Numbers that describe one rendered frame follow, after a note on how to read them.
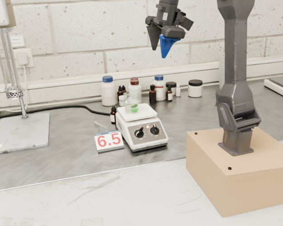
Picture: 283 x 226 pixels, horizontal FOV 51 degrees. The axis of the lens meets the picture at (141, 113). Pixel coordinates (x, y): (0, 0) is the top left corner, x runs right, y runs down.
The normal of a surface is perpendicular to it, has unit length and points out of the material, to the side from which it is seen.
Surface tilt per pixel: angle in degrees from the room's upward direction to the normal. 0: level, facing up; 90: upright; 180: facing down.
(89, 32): 90
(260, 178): 90
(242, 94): 71
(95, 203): 0
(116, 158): 0
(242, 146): 91
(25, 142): 0
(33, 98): 90
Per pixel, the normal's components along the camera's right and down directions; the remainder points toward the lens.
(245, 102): 0.47, 0.00
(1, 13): 0.25, 0.36
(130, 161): -0.04, -0.92
